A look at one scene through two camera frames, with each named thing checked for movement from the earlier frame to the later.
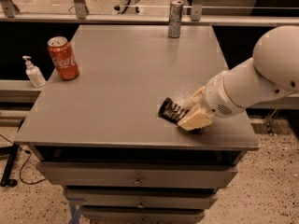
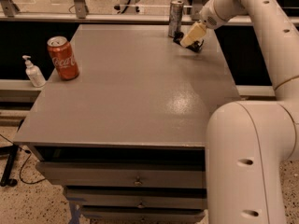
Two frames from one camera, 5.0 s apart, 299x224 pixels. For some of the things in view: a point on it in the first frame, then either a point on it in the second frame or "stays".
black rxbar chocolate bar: x=170 y=111 to x=195 y=47
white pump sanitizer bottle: x=34 y=73 stays
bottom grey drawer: x=142 y=216 stays
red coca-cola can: x=64 y=58 stays
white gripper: x=215 y=101 to x=207 y=17
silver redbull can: x=175 y=17 stays
